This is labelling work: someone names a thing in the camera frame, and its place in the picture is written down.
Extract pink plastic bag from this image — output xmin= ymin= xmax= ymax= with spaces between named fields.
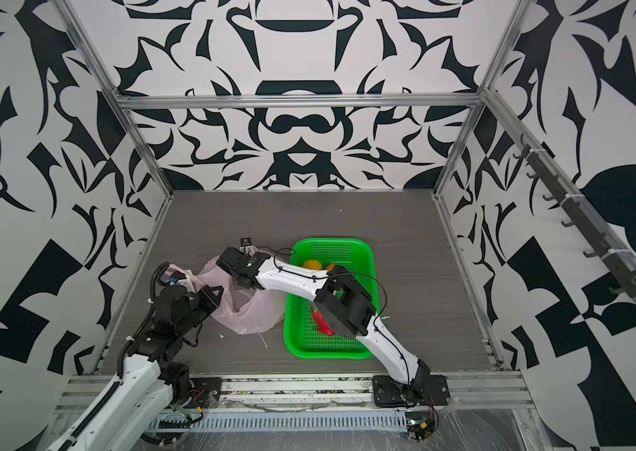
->
xmin=165 ymin=257 xmax=287 ymax=334

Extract small circuit board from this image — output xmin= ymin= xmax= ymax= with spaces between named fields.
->
xmin=405 ymin=410 xmax=440 ymax=442

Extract yellow fruit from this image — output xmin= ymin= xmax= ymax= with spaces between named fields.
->
xmin=302 ymin=259 xmax=323 ymax=271

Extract green plastic basket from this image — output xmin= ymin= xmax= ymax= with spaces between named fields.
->
xmin=283 ymin=238 xmax=380 ymax=360

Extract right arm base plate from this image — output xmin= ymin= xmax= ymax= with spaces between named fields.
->
xmin=372 ymin=375 xmax=451 ymax=408

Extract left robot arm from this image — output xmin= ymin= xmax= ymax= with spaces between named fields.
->
xmin=47 ymin=285 xmax=224 ymax=450

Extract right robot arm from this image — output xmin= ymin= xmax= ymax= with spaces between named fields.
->
xmin=216 ymin=247 xmax=431 ymax=404

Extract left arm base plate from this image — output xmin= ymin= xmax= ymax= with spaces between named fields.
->
xmin=183 ymin=377 xmax=223 ymax=409

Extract red dragon fruit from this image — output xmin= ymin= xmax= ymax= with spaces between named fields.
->
xmin=310 ymin=304 xmax=336 ymax=336

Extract black hook rail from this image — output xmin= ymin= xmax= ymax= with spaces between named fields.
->
xmin=514 ymin=135 xmax=636 ymax=298

